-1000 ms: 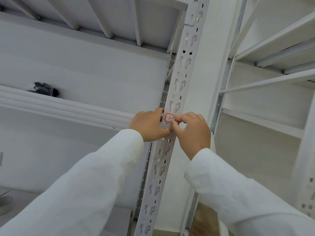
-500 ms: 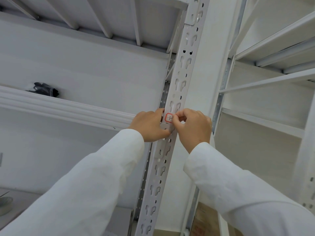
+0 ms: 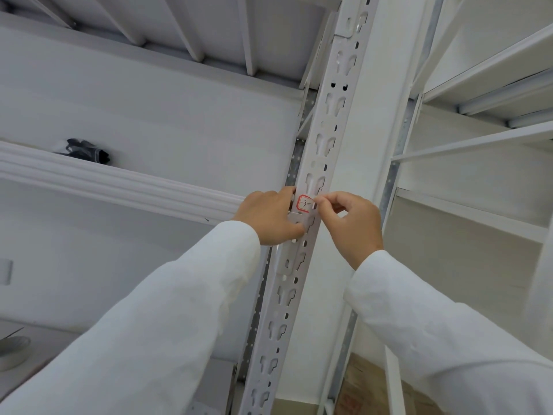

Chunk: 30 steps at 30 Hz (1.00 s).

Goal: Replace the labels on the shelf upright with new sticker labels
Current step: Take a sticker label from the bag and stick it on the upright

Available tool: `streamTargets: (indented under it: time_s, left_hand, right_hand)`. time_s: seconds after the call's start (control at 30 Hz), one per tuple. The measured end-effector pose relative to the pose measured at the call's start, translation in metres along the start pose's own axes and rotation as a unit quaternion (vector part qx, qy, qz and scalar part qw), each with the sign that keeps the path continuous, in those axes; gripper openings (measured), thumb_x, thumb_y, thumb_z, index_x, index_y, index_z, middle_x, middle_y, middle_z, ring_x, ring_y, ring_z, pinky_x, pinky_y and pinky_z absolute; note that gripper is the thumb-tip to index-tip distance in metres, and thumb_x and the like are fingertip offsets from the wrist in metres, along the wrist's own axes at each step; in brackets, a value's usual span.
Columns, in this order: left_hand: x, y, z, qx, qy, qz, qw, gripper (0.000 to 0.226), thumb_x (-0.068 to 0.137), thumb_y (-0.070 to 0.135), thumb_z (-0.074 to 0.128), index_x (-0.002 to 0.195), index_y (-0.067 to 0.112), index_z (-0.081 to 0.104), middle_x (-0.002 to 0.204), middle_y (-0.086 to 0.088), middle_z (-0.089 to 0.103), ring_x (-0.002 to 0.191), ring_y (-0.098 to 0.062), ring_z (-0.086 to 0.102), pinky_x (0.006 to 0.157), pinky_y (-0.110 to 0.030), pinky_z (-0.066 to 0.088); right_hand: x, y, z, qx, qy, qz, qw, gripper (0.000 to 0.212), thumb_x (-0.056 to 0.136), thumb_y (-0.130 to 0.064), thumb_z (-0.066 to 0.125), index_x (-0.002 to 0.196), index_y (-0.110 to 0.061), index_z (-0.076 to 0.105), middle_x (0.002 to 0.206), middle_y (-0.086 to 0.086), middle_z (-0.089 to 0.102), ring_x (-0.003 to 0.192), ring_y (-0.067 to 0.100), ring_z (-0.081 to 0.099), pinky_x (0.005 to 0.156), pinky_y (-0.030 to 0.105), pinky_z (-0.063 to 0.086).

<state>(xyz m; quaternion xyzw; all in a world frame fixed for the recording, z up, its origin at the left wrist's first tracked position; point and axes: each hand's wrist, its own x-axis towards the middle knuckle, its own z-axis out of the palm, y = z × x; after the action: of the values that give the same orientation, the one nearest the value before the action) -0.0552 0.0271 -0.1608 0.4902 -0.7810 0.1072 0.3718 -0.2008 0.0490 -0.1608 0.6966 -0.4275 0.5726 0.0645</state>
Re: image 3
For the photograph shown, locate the person's right hand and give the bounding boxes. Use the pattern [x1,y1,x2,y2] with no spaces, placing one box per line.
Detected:
[314,191,385,272]

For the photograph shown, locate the person's left hand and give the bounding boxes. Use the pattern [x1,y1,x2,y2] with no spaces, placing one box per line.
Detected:
[233,187,306,247]

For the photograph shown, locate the person's right forearm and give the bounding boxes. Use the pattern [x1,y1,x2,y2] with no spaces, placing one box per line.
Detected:
[343,250,553,415]

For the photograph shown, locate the person's left forearm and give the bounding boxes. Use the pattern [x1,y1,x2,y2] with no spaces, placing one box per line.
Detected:
[0,220,262,415]

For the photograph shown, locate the grey perforated shelf upright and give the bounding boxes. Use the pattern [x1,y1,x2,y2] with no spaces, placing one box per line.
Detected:
[319,0,446,415]

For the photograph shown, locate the white perforated shelf upright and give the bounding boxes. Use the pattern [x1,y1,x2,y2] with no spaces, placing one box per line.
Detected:
[235,0,380,415]

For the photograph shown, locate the brown cardboard box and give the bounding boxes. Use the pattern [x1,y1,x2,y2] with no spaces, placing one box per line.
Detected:
[336,352,435,415]

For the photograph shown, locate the white metal shelving unit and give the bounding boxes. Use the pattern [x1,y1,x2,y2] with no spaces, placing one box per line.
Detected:
[380,0,553,415]

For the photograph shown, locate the white shelf crossbeam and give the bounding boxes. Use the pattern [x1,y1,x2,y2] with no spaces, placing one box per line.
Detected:
[0,140,248,224]

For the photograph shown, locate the black packaged item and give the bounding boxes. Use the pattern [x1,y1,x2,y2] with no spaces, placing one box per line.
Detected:
[54,137,112,166]

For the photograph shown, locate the white ribbed shelf deck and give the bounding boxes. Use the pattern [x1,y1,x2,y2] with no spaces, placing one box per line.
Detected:
[0,0,343,90]

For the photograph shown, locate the white tape roll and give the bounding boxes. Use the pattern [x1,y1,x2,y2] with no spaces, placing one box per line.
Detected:
[0,335,32,371]

